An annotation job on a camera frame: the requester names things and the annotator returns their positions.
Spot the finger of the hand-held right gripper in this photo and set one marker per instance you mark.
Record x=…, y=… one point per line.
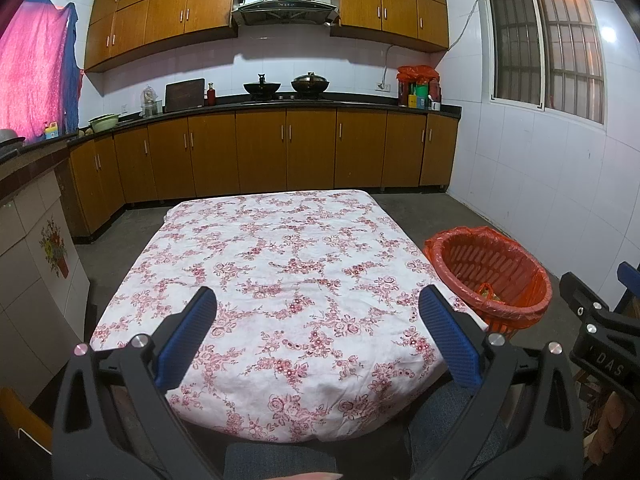
x=625, y=275
x=582, y=292

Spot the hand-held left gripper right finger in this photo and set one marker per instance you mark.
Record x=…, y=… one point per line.
x=450, y=340

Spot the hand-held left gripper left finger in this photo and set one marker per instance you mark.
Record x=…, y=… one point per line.
x=185, y=337

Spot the red plastic lattice basket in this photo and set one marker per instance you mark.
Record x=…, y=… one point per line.
x=480, y=265

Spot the person's right hand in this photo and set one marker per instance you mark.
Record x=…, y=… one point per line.
x=607, y=425

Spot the person's right leg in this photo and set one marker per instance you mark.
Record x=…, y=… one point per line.
x=450, y=425

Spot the person's leg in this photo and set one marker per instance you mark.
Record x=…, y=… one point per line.
x=450, y=425
x=280, y=460

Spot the table with floral tablecloth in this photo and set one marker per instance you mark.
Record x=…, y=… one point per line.
x=280, y=270

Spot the person's left leg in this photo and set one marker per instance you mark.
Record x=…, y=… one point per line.
x=280, y=460

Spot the tiled sink counter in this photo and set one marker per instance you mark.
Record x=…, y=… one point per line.
x=30, y=310

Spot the wooden lower kitchen cabinets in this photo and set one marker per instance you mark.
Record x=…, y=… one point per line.
x=280, y=150

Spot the wooden kitchen cabinets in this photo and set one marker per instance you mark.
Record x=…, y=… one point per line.
x=280, y=150
x=200, y=5

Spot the green basin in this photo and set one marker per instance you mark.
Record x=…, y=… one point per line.
x=103, y=122

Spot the glass jar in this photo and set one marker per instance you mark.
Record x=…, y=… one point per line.
x=148, y=103

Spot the dark cutting board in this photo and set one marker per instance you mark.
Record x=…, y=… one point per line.
x=185, y=95

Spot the red bottle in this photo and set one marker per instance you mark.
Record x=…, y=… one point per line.
x=211, y=95

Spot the barred window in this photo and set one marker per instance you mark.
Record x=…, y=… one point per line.
x=545, y=42

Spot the yellow detergent bottle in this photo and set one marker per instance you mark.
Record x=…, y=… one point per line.
x=50, y=131

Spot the green box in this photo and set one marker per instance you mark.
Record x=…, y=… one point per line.
x=421, y=94

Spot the black kitchen countertop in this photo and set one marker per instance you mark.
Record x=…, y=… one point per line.
x=350, y=105

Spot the black wok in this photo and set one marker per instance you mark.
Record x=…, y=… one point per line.
x=261, y=88

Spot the metal basin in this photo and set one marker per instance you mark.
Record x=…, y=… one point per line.
x=7, y=138

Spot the red plastic bag bundle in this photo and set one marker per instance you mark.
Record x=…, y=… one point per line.
x=417, y=74

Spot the dark pot with lid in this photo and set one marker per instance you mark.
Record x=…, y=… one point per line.
x=310, y=83

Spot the pink hanging cloth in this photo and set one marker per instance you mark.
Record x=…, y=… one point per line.
x=35, y=70

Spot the wooden upper kitchen cabinets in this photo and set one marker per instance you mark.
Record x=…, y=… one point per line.
x=200, y=5

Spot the white wall socket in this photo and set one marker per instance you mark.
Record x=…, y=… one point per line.
x=383, y=86

